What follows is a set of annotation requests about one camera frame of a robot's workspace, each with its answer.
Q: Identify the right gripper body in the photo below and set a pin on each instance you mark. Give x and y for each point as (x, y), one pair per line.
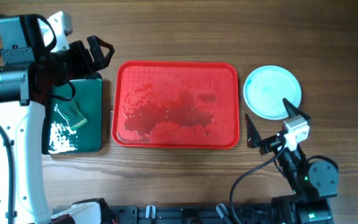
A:
(271, 142)

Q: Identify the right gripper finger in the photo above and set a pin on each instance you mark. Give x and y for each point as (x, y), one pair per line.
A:
(253, 136)
(293, 111)

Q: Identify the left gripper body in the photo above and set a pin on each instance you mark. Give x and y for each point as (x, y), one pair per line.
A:
(67, 63)

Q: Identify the light blue plate top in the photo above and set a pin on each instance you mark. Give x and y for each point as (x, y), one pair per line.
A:
(266, 87)

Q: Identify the green yellow sponge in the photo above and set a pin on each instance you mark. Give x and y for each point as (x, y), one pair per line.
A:
(69, 111)

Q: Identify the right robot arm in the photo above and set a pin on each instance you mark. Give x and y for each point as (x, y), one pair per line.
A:
(313, 180)

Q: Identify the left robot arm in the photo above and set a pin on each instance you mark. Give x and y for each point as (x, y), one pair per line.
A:
(35, 56)

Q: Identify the black water tray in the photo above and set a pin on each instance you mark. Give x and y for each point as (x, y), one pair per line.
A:
(58, 138)

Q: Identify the red plastic tray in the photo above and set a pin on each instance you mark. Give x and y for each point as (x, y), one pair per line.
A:
(184, 105)

